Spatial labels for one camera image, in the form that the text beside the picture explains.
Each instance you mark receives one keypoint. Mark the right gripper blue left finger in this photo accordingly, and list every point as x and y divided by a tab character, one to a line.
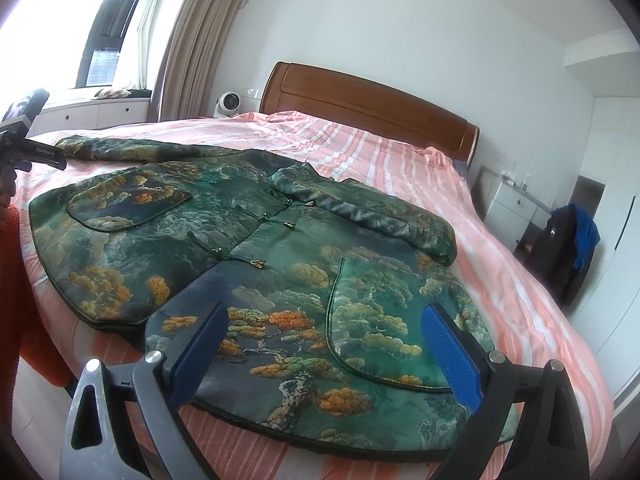
99	442

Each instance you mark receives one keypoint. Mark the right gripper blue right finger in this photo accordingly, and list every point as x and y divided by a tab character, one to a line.
549	442

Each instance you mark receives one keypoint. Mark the green patterned silk jacket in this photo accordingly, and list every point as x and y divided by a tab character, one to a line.
324	283

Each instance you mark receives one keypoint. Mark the person's left hand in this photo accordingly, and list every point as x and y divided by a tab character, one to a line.
8	177

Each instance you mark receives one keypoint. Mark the white window seat drawers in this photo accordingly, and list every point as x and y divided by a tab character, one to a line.
91	115

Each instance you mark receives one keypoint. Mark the window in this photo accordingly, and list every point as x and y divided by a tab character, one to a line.
100	56

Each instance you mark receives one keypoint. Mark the black coat on chair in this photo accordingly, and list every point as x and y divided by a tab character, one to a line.
552	256

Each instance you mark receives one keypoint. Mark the white wardrobe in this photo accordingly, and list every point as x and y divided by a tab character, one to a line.
606	311

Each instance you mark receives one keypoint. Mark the white bedside cabinet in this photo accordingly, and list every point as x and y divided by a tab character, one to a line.
512	216

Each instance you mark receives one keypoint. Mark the blue garment on chair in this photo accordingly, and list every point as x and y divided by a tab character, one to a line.
586	238

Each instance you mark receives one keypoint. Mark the beige curtain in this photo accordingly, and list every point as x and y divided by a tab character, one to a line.
185	81

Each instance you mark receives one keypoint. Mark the small white fan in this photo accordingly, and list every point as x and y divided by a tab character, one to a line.
227	105

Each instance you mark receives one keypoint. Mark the grey pillow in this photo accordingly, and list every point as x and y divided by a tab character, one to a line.
462	169

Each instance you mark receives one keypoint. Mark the brown wooden headboard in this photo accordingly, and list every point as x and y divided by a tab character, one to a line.
369	106

